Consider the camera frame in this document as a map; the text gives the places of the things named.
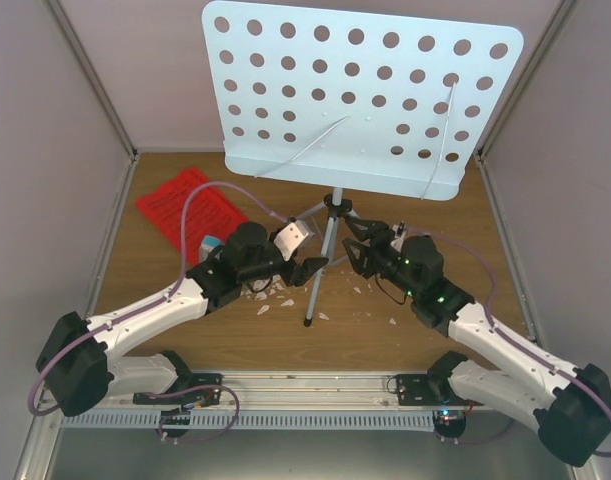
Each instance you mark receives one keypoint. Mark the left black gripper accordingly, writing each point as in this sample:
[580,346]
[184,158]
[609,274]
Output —
[304,272]

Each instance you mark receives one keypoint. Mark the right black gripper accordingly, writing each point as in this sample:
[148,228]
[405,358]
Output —
[378,235]

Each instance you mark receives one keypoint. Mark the blue metronome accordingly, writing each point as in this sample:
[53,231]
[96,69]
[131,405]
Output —
[209,245]

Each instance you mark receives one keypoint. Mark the light blue music stand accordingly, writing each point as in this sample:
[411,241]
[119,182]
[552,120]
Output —
[353,100]

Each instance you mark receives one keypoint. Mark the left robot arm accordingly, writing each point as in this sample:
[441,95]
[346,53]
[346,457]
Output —
[82,361]

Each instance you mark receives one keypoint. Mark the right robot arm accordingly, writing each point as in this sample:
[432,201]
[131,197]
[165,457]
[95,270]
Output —
[568,407]

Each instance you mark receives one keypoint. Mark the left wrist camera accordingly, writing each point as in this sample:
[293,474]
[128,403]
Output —
[291,237]

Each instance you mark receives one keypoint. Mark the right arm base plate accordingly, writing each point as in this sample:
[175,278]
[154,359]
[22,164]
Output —
[423,389]

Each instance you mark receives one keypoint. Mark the aluminium front rail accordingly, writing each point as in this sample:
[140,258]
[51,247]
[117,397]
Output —
[310,390]

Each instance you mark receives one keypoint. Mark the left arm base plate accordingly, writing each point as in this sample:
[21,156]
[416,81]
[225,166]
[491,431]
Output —
[185,394]

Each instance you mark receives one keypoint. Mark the grey slotted cable duct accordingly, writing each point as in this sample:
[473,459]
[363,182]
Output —
[258,420]

